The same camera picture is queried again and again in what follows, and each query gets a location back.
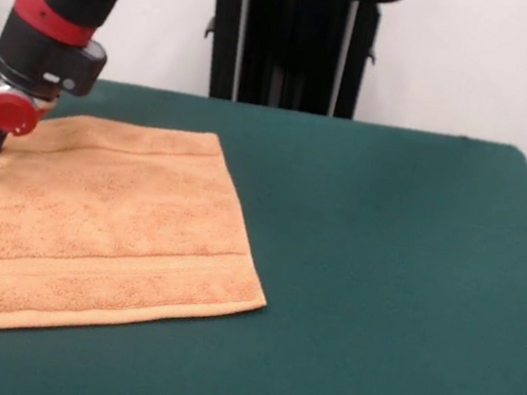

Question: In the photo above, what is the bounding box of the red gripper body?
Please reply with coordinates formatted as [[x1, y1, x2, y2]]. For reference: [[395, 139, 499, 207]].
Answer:
[[0, 83, 60, 144]]

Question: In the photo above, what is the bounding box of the orange terry towel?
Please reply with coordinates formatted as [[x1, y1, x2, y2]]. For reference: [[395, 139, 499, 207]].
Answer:
[[0, 99, 293, 383]]

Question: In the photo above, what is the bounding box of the dark green table cloth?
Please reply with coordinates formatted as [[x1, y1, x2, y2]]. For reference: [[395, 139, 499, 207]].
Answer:
[[0, 61, 527, 395]]

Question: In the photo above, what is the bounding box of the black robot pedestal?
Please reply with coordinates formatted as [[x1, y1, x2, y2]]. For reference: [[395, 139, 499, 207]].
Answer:
[[178, 0, 407, 127]]

